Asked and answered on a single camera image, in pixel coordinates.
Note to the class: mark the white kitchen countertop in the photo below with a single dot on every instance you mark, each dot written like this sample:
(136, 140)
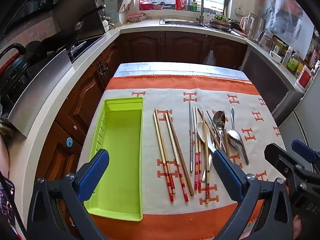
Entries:
(82, 67)

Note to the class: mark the white plastic bottle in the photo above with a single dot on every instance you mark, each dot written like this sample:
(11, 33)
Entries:
(287, 56)

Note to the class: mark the stainless steel splash panel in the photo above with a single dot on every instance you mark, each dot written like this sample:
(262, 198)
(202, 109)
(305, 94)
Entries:
(42, 90)

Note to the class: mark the metal fork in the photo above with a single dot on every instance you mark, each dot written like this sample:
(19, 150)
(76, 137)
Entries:
(232, 120)

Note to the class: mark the wide oval metal spoon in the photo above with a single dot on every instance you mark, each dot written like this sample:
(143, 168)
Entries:
(237, 133)

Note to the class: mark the thin tapered metal chopstick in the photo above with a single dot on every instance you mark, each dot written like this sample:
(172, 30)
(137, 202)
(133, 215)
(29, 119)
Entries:
(212, 122)

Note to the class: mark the small white dish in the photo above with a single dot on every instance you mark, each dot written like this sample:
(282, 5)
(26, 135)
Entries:
(275, 56)

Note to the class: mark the wooden cutting board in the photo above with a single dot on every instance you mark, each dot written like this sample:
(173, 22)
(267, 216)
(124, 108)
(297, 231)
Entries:
(125, 1)

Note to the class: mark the pink lidded container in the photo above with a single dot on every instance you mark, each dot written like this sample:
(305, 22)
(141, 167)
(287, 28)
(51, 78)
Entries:
(135, 18)

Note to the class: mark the green jar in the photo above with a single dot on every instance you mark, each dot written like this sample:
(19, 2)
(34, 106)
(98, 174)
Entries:
(194, 6)

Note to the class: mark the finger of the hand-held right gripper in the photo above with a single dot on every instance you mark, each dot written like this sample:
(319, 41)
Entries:
(277, 155)
(303, 152)

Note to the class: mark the small metal spoon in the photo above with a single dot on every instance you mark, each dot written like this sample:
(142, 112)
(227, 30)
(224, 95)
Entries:
(220, 125)

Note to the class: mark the white electric kettle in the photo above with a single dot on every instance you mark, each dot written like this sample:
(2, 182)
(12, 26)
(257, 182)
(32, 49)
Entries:
(246, 22)

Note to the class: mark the pink bottle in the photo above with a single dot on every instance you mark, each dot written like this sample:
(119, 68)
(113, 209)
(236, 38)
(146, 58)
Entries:
(184, 1)

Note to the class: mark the brown wooden kitchen cabinets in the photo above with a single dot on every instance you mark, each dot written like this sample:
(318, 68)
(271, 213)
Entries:
(145, 45)

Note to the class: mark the steel sink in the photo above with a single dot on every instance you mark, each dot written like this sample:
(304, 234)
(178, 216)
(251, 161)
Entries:
(185, 22)

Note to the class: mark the large metal spoon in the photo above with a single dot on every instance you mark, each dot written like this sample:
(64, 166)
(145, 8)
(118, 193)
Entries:
(219, 117)

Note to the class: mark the green onion stalks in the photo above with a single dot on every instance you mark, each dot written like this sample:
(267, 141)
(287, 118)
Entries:
(227, 3)

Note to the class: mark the black pot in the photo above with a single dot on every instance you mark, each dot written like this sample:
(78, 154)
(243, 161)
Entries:
(37, 48)

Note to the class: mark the red-ended bamboo chopstick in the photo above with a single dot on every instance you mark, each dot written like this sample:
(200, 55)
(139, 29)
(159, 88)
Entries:
(195, 170)
(199, 170)
(175, 152)

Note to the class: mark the white cups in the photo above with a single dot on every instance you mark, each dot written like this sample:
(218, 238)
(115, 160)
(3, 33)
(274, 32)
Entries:
(105, 22)

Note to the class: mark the grey refrigerator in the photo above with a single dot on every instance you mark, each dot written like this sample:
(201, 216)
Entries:
(305, 120)

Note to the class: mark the orange and beige printed blanket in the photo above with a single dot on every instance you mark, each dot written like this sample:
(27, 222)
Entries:
(172, 97)

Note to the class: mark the black frying pan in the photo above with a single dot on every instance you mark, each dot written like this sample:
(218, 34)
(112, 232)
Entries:
(75, 33)

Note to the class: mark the glass teapot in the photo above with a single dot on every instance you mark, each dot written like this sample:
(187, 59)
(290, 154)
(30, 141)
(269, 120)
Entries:
(266, 40)

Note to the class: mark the gas stove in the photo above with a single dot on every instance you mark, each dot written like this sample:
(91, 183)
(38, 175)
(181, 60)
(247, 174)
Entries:
(85, 45)

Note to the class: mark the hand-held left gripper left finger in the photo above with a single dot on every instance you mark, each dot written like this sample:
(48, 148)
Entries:
(95, 172)

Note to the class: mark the cutlery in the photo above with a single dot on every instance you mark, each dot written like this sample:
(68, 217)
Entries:
(161, 150)

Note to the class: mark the black pressure cooker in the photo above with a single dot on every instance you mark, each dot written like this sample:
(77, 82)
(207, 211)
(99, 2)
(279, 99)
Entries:
(15, 65)

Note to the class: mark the blue round cabinet lock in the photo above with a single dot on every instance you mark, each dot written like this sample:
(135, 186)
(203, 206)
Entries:
(68, 142)

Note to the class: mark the grey steel appliance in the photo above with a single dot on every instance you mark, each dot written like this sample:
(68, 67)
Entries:
(270, 85)

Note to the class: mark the person's right hand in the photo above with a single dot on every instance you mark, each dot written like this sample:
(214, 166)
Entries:
(298, 226)

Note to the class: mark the white jug red label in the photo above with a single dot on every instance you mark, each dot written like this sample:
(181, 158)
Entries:
(303, 77)

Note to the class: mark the green plastic utensil tray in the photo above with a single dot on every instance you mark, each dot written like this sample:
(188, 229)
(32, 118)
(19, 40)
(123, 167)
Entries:
(120, 155)

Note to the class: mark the black range hood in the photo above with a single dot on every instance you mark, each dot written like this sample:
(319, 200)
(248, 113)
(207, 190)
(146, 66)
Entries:
(37, 5)

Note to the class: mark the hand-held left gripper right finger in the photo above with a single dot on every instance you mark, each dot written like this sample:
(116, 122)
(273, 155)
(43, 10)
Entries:
(226, 172)

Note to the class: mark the small pink bowl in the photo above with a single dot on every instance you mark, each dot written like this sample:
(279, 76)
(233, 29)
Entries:
(158, 6)

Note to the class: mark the white wall socket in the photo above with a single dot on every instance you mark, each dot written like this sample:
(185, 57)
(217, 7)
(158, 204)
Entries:
(239, 11)

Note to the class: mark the black-banded bamboo chopstick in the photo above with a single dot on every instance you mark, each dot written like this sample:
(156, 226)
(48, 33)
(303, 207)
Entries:
(206, 160)

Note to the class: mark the large pink bowl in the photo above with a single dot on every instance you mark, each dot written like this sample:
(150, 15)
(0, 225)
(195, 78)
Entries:
(145, 5)

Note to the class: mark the hanging plastic bag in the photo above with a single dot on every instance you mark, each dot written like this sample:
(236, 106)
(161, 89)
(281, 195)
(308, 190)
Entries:
(209, 58)

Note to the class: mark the steel faucet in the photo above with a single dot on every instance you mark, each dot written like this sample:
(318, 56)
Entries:
(199, 10)

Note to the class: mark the steel kettle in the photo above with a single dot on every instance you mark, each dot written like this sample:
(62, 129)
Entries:
(259, 27)

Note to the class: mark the basin of green vegetables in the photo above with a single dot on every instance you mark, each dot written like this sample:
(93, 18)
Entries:
(220, 21)

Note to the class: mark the clear plastic wall sheet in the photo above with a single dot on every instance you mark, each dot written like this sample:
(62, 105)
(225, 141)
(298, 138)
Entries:
(287, 15)

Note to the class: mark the red bottle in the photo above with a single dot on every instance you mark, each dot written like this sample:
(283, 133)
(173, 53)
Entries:
(178, 0)

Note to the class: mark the white ceramic spoon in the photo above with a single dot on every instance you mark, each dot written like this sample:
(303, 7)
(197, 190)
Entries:
(202, 130)

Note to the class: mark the green labelled oil bottle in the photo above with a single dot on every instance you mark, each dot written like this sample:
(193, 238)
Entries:
(293, 63)

